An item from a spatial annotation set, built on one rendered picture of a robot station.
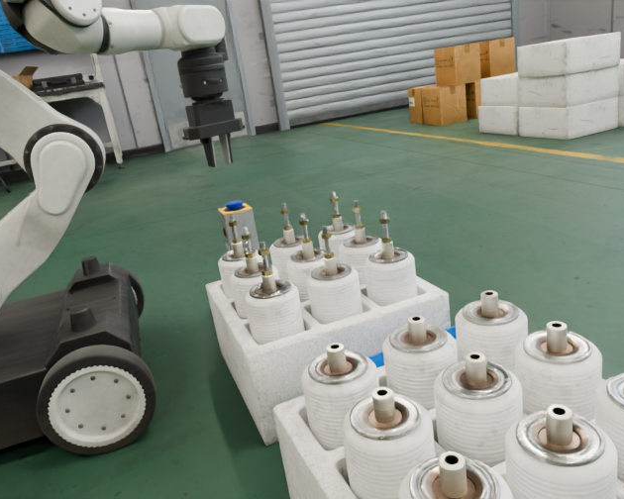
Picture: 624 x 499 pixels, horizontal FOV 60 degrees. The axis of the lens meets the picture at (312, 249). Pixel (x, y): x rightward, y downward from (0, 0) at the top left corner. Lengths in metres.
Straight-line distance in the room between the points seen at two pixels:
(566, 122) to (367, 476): 3.04
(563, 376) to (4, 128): 1.02
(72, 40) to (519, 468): 0.82
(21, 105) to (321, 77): 5.30
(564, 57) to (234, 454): 2.91
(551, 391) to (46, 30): 0.86
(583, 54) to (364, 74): 3.41
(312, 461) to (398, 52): 6.22
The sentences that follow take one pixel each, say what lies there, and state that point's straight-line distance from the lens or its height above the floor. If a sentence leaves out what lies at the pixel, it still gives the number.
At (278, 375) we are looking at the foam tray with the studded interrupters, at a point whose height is 0.13.
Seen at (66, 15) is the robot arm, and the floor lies 0.73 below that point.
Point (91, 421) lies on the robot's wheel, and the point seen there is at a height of 0.07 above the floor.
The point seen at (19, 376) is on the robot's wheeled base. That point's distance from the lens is 1.12.
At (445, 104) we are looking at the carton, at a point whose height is 0.17.
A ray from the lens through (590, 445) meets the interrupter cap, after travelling 0.57.
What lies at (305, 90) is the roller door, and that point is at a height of 0.38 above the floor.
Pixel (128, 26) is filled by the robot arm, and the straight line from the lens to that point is 0.99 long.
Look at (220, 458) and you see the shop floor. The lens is 1.01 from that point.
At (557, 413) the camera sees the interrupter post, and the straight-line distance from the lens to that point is 0.57.
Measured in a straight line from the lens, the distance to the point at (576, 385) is 0.69.
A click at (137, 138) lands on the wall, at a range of 6.00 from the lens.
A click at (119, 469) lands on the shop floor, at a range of 1.07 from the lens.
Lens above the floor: 0.61
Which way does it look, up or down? 18 degrees down
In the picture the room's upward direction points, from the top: 9 degrees counter-clockwise
